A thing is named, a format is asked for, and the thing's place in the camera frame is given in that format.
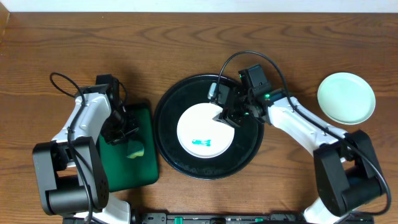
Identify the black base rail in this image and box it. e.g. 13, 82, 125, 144
62, 212, 376, 224

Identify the green rectangular water tray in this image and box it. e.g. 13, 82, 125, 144
97, 103, 159, 192

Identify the white stained plate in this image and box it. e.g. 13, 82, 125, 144
177, 103, 235, 159

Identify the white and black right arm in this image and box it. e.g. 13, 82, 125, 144
208, 83, 390, 223

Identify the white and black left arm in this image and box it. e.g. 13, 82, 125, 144
32, 93, 136, 223

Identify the green and yellow sponge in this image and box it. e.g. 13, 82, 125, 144
126, 139, 145, 159

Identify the round black tray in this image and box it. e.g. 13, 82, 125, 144
153, 73, 264, 180

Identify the mint green plate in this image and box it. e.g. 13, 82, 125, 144
317, 72, 376, 125

